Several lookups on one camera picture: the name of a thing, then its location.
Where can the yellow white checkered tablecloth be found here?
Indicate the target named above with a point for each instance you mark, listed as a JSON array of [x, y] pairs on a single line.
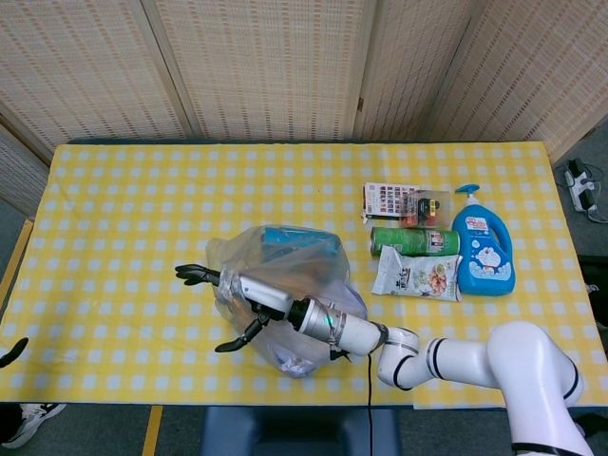
[[142, 214]]

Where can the blue detergent pump bottle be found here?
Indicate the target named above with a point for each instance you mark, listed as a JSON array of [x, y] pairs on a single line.
[[484, 256]]

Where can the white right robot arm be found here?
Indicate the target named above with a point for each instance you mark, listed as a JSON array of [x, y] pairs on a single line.
[[522, 361]]

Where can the blue chocolate snack box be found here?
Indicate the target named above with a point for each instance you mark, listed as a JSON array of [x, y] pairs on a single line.
[[285, 235]]

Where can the white snack pouch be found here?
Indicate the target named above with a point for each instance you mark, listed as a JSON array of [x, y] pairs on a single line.
[[418, 278]]

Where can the transparent plastic shopping bag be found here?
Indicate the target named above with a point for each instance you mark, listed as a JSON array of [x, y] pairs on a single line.
[[323, 266]]

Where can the yellow floor tape strip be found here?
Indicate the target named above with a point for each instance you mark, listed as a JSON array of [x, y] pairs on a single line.
[[16, 256], [153, 430]]

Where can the black bulky object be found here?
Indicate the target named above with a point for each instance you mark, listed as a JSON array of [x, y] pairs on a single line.
[[596, 271]]

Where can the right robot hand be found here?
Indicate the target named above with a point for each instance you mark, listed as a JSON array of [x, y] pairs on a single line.
[[266, 297]]

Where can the white black sneaker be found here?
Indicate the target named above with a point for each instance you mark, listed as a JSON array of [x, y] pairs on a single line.
[[33, 418]]

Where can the green cylindrical chips can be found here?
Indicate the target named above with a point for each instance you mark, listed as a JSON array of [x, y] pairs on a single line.
[[408, 240]]

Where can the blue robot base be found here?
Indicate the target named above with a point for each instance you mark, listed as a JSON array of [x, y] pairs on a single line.
[[285, 432]]

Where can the woven folding screen panel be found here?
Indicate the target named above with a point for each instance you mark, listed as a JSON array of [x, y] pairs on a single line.
[[408, 62], [85, 71], [266, 66], [532, 71], [19, 176]]

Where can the white power strip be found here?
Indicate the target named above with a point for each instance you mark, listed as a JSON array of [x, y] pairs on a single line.
[[577, 183]]

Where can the flat box with colour swatches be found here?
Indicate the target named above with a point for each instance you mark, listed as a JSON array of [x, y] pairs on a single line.
[[382, 199]]

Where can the clear box of toy blocks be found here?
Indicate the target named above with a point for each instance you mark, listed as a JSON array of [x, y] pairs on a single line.
[[427, 209]]

